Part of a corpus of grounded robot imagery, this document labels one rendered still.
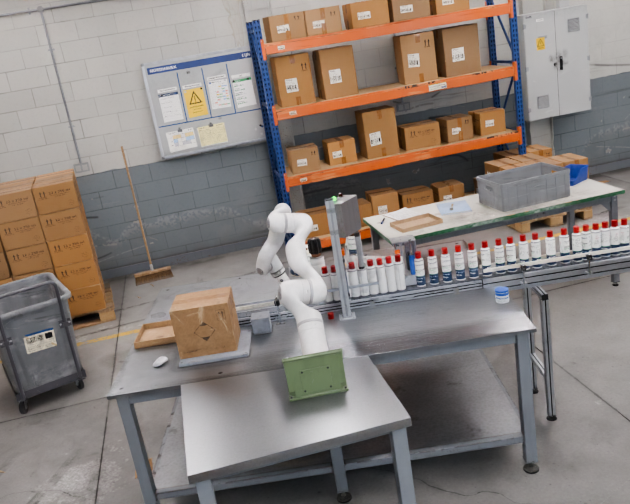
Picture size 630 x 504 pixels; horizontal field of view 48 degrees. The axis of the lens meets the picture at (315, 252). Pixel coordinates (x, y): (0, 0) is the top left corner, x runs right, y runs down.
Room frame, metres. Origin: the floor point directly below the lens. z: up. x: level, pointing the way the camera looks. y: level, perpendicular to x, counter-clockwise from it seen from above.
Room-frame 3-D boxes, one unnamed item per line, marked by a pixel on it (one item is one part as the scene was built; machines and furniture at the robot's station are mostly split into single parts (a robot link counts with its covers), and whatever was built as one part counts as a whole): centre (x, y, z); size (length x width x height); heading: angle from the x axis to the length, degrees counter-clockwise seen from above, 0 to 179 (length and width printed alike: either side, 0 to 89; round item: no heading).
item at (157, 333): (3.76, 0.92, 0.85); 0.30 x 0.26 x 0.04; 89
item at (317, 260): (4.02, 0.00, 1.03); 0.09 x 0.09 x 0.30
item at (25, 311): (5.10, 2.25, 0.48); 0.89 x 0.63 x 0.96; 28
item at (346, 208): (3.65, -0.18, 1.38); 0.17 x 0.10 x 0.19; 144
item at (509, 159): (7.56, -2.44, 0.32); 1.20 x 0.83 x 0.64; 8
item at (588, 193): (5.42, -1.43, 0.40); 1.90 x 0.75 x 0.80; 99
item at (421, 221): (5.19, -0.80, 0.82); 0.34 x 0.24 x 0.03; 105
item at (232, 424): (2.85, 0.25, 0.81); 0.90 x 0.90 x 0.04; 9
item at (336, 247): (3.59, -0.12, 1.16); 0.04 x 0.04 x 0.67; 89
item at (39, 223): (6.60, 2.67, 0.70); 1.20 x 0.82 x 1.39; 105
